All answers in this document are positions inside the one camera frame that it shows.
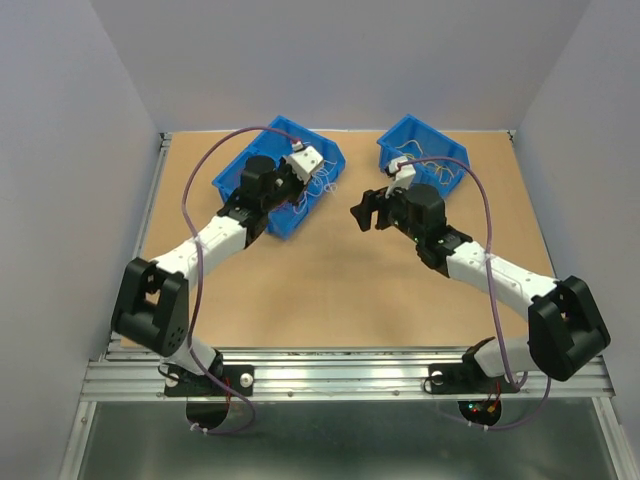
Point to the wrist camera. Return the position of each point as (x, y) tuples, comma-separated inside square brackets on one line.
[(401, 173), (305, 161)]

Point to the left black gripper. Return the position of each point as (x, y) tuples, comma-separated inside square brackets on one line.
[(283, 167)]

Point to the aluminium frame rail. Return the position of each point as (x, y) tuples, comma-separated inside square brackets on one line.
[(333, 313)]

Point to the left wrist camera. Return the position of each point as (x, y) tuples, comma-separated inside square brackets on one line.
[(305, 161)]

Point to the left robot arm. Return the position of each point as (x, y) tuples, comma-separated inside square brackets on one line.
[(152, 307)]

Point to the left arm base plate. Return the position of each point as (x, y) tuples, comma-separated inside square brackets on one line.
[(180, 383)]

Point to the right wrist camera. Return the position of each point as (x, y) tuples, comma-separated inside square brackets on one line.
[(401, 173)]

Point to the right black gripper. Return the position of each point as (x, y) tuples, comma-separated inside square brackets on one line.
[(373, 201)]

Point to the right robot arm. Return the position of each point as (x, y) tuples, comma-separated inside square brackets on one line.
[(565, 327)]

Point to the large divided blue bin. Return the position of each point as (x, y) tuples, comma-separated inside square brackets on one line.
[(276, 142)]

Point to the small blue bin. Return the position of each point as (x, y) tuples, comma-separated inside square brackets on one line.
[(415, 139)]

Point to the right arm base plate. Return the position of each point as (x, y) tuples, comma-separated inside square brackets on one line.
[(461, 378)]

